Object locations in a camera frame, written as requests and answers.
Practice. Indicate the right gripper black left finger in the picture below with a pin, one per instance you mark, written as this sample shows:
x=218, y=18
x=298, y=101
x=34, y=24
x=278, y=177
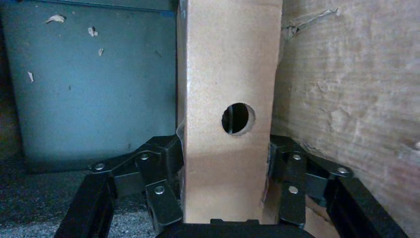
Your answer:
x=154, y=164

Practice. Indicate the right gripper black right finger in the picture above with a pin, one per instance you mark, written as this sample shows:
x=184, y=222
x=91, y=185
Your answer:
x=295, y=170

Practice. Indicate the small cardboard box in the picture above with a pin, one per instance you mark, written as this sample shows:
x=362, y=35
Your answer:
x=223, y=65

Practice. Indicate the dark carton bottom sheet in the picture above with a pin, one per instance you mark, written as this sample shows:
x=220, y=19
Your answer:
x=92, y=92

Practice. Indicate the large open brown carton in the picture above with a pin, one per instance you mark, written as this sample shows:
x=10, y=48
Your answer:
x=344, y=82

